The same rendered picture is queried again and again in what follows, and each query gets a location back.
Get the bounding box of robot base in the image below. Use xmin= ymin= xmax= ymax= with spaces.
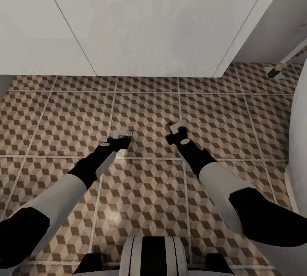
xmin=72 ymin=253 xmax=236 ymax=276

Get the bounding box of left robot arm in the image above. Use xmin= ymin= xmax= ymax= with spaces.
xmin=0 ymin=130 xmax=133 ymax=276

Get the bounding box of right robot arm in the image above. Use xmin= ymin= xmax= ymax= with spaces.
xmin=165 ymin=120 xmax=307 ymax=276

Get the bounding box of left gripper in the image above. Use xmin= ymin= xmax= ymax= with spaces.
xmin=107 ymin=138 xmax=129 ymax=150

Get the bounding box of robot trunk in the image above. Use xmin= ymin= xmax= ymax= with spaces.
xmin=119 ymin=236 xmax=188 ymax=276

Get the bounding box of mousetrap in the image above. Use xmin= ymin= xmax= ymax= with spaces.
xmin=165 ymin=121 xmax=175 ymax=130

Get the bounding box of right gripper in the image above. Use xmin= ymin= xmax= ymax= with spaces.
xmin=165 ymin=128 xmax=187 ymax=145

